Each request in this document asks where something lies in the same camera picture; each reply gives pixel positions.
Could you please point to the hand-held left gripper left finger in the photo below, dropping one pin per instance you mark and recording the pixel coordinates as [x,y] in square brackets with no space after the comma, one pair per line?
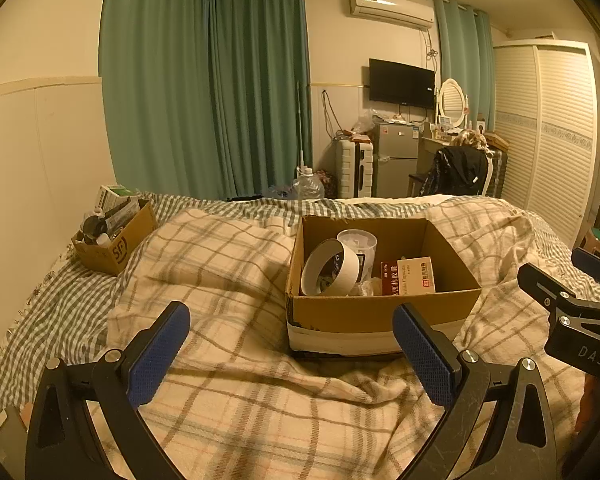
[155,355]

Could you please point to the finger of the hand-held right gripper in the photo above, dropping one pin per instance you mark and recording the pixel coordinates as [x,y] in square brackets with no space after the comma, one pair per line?
[542,285]
[592,265]

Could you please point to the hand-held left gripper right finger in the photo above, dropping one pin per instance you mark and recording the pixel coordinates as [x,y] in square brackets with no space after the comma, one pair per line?
[422,355]

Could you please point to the large cardboard box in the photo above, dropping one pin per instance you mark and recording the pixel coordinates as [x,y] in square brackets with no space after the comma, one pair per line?
[380,315]

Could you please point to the red white medicine box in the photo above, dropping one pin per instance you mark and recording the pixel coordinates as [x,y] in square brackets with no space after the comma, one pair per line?
[412,275]

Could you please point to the white tape roll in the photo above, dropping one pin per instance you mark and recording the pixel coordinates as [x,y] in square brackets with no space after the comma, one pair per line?
[345,272]

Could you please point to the clear plastic cup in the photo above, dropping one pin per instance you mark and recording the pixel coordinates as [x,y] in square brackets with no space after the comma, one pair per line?
[360,242]

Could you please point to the person's right hand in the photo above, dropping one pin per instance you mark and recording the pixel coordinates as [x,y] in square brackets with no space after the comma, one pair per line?
[591,402]

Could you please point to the brown plastic stool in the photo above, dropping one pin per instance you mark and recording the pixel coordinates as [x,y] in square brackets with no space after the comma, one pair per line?
[595,242]

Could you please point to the small cardboard box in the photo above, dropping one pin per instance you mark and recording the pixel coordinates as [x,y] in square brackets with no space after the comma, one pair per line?
[120,245]

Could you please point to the dark suitcase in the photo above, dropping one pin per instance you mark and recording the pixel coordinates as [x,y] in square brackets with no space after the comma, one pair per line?
[497,172]

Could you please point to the white louvred wardrobe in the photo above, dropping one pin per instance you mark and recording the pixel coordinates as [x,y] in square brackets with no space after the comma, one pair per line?
[545,145]

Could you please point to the dark bottle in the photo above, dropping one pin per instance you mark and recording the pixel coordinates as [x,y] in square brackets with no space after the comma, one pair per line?
[94,227]

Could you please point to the black jacket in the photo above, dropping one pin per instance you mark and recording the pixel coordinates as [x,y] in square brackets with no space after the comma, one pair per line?
[455,170]

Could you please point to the tan furry item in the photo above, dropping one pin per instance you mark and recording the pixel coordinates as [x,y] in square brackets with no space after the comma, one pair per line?
[471,139]

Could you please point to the green white carton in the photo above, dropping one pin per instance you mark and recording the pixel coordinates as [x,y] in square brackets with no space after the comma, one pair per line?
[117,195]

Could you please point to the silver small fridge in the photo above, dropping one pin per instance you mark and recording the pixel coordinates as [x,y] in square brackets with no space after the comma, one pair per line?
[395,160]

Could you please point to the dark patterned bag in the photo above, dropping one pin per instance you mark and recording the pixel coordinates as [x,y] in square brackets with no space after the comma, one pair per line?
[326,184]

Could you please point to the white suitcase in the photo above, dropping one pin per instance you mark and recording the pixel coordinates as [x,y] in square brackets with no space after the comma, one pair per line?
[354,167]

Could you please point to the large clear water bottle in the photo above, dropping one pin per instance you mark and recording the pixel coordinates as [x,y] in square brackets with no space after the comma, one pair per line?
[308,186]

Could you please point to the white oval mirror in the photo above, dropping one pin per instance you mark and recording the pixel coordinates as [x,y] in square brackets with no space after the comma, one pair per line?
[452,101]

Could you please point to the narrow green curtain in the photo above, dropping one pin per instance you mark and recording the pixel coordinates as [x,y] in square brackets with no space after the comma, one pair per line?
[467,65]

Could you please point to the clear plastic bag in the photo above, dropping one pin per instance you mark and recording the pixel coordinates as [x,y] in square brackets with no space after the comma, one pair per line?
[364,121]

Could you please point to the white pole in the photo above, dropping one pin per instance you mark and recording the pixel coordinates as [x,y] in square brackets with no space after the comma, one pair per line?
[300,125]

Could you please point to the wide green curtain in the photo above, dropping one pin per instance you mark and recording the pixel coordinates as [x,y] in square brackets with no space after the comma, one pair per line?
[155,80]

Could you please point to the white air conditioner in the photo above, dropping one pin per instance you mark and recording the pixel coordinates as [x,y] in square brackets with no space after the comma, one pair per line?
[390,7]

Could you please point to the black wall television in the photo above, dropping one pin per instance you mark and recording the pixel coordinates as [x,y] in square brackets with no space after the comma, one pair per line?
[401,82]

